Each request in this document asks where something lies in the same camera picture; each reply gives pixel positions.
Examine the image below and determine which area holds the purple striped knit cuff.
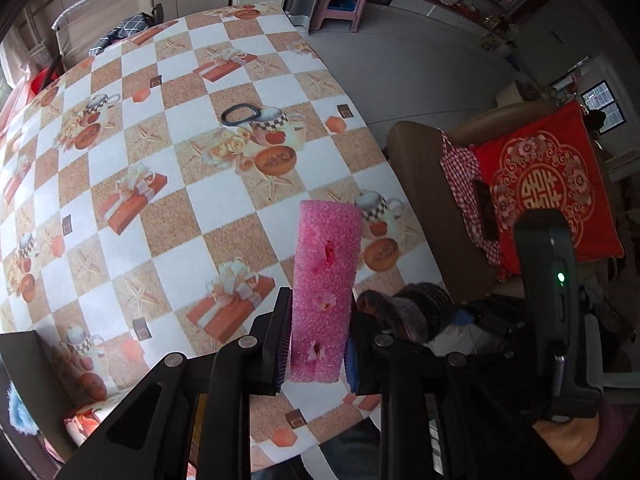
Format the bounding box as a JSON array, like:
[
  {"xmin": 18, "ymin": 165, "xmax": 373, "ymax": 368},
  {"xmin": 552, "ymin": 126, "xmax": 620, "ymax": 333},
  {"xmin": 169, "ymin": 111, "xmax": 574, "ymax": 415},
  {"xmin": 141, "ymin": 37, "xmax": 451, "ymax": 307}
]
[{"xmin": 356, "ymin": 283, "xmax": 457, "ymax": 344}]

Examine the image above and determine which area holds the light blue fluffy scrunchie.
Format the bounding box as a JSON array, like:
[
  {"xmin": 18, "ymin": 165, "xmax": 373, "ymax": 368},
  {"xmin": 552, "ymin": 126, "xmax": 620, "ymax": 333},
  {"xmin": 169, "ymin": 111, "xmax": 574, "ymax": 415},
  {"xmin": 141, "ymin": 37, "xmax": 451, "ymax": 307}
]
[{"xmin": 6, "ymin": 382, "xmax": 39, "ymax": 436}]

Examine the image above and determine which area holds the pink sponge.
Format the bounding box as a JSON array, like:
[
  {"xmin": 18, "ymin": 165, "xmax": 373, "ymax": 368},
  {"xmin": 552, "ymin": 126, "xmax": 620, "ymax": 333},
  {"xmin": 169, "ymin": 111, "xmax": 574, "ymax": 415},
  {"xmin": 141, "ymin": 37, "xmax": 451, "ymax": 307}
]
[{"xmin": 288, "ymin": 200, "xmax": 362, "ymax": 384}]

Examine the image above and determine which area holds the right hand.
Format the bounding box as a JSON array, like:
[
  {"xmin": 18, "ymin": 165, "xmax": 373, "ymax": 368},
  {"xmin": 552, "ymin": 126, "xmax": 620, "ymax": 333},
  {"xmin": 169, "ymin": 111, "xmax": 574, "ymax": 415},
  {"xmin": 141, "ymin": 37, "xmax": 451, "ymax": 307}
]
[{"xmin": 534, "ymin": 415, "xmax": 600, "ymax": 466}]

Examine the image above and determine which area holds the white open storage box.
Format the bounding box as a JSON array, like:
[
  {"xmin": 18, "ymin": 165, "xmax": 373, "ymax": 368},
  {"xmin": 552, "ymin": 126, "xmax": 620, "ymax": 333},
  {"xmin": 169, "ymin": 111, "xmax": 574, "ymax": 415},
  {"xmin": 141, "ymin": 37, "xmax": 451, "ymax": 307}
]
[{"xmin": 1, "ymin": 330, "xmax": 77, "ymax": 462}]

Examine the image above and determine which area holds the red embroidered cushion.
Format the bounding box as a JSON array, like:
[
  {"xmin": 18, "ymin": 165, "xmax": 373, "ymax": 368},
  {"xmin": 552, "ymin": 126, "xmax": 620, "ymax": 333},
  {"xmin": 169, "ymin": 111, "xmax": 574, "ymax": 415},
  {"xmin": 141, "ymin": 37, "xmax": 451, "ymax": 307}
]
[{"xmin": 472, "ymin": 102, "xmax": 624, "ymax": 276}]

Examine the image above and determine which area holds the red checkered cloth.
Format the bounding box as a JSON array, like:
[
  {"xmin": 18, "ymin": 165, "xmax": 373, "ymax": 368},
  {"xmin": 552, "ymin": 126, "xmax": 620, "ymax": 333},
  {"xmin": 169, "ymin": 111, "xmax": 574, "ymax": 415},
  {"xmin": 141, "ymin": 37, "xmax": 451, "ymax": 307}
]
[{"xmin": 440, "ymin": 130, "xmax": 501, "ymax": 266}]

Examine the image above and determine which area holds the brown chair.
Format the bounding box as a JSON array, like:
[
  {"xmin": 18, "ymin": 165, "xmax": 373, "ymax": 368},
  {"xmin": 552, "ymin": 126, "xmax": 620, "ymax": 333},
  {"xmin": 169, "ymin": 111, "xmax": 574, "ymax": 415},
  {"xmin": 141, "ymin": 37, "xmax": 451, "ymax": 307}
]
[{"xmin": 386, "ymin": 101, "xmax": 556, "ymax": 304}]

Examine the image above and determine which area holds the checkered tablecloth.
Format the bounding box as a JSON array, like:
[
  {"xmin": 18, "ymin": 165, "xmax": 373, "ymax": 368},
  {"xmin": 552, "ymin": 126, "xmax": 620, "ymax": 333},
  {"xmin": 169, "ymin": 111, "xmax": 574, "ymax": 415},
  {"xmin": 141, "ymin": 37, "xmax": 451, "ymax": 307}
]
[{"xmin": 0, "ymin": 1, "xmax": 446, "ymax": 470}]

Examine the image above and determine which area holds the pink plastic basin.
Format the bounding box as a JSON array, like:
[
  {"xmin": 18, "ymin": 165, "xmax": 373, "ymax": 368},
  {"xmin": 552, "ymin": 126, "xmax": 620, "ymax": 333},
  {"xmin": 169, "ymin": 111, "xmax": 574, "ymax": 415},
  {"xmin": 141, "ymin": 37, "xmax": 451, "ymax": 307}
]
[{"xmin": 0, "ymin": 78, "xmax": 35, "ymax": 134}]

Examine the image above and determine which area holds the pink plastic stool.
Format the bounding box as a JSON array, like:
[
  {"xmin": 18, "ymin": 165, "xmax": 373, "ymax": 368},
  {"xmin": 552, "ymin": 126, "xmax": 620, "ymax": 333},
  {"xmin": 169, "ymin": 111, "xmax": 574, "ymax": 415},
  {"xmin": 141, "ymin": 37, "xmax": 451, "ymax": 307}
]
[{"xmin": 309, "ymin": 0, "xmax": 367, "ymax": 32}]

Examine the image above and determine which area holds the plaid cloth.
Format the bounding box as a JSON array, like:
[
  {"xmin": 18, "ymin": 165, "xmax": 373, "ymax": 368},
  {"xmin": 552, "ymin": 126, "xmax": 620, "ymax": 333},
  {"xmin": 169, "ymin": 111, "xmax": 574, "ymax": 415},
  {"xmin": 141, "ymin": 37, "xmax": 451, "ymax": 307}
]
[{"xmin": 88, "ymin": 12, "xmax": 155, "ymax": 56}]

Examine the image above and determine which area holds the folding cot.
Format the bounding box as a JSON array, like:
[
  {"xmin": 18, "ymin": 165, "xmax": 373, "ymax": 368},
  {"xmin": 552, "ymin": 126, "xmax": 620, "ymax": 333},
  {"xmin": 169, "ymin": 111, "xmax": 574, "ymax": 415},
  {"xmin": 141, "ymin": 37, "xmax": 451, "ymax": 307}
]
[{"xmin": 51, "ymin": 0, "xmax": 165, "ymax": 70}]

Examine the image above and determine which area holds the black hair tie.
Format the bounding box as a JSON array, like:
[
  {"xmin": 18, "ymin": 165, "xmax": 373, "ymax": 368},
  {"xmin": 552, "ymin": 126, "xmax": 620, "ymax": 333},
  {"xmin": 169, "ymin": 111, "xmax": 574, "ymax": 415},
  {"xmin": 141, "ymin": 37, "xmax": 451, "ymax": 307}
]
[{"xmin": 219, "ymin": 102, "xmax": 265, "ymax": 127}]

